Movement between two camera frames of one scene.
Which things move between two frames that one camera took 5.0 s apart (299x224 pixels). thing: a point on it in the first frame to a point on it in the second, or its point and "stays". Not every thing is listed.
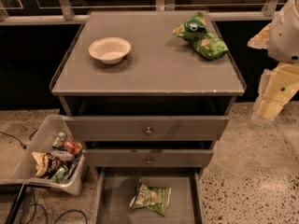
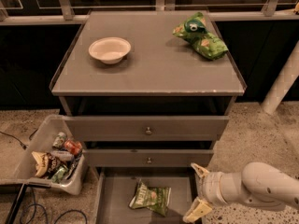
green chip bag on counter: (194, 30) stays
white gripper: (285, 36) to (209, 186)
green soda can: (59, 140) stays
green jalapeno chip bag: (156, 199) stays
